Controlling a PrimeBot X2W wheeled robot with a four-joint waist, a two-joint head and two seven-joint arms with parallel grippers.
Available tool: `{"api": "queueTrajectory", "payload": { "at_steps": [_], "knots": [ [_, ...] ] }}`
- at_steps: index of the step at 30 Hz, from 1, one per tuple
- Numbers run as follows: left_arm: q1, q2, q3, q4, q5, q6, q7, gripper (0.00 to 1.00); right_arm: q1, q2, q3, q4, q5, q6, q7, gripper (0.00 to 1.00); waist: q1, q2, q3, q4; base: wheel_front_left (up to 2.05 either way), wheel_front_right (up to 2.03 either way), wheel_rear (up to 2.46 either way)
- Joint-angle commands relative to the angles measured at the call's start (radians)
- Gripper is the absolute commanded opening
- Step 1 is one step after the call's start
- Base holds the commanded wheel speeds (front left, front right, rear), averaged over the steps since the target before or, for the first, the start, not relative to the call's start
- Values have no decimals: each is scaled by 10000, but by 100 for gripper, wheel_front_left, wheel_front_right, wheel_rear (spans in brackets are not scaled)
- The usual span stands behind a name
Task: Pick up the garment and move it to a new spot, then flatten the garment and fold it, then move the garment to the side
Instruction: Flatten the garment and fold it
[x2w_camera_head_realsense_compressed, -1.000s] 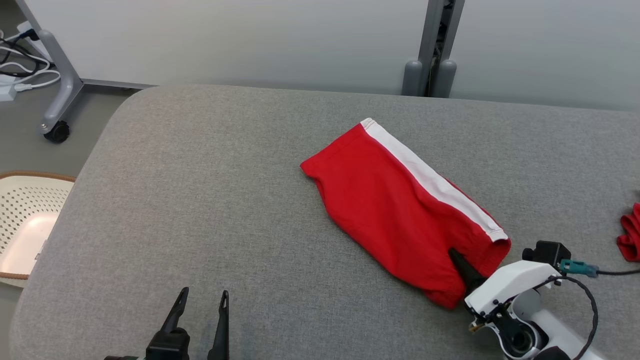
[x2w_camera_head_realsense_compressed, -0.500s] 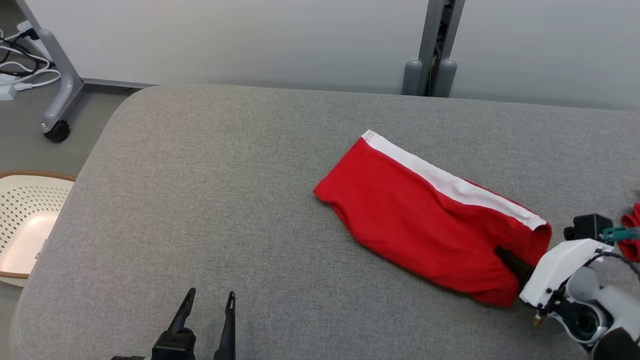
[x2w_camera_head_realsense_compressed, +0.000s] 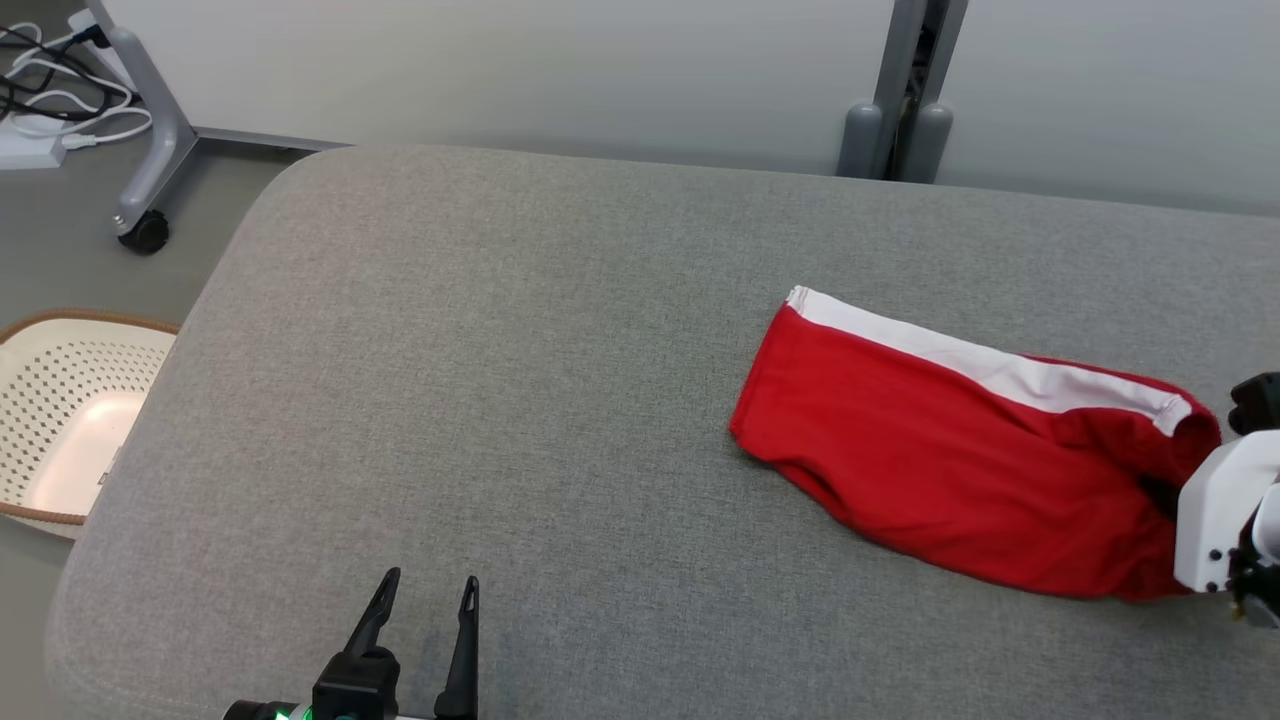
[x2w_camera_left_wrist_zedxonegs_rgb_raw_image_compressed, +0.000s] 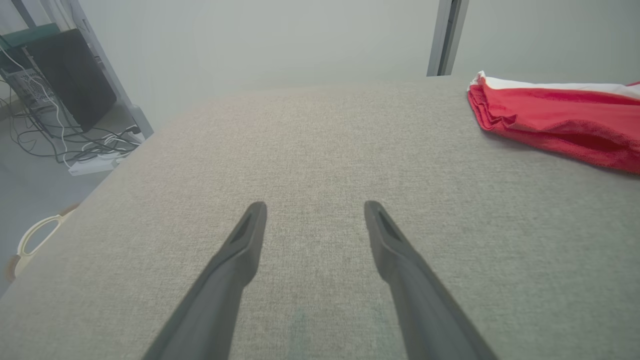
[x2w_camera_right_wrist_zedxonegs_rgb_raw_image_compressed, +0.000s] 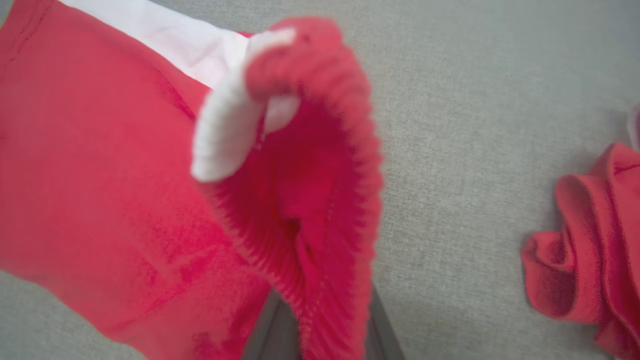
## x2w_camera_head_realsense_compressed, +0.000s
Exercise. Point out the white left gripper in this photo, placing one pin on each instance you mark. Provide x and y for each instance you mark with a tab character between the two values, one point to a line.
265	712

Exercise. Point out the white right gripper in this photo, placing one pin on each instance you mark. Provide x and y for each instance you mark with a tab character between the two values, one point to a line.
1215	520

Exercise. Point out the red Bulls shorts white stripe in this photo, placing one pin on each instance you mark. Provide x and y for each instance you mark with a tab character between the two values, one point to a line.
920	450

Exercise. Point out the cream perforated laundry basket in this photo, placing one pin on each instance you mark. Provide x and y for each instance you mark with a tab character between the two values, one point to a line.
60	430

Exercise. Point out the grey partition foot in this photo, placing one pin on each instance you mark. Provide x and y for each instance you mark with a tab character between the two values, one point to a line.
862	140
927	145

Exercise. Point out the black caster wheel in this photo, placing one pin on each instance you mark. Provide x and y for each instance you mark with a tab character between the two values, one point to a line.
145	233

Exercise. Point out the grey metal desk leg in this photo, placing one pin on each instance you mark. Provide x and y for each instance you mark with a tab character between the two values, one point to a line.
160	130

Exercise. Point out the white power strip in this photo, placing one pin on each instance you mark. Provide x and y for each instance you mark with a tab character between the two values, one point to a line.
30	150

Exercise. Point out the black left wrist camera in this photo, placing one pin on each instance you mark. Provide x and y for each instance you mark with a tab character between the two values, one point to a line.
355	685

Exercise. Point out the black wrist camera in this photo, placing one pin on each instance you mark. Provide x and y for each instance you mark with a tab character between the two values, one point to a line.
355	685
1258	405

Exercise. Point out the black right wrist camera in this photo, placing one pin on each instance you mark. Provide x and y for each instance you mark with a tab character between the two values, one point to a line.
1258	405

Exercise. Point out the grey partition base rail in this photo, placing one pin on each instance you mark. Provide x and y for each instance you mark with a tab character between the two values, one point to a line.
270	138

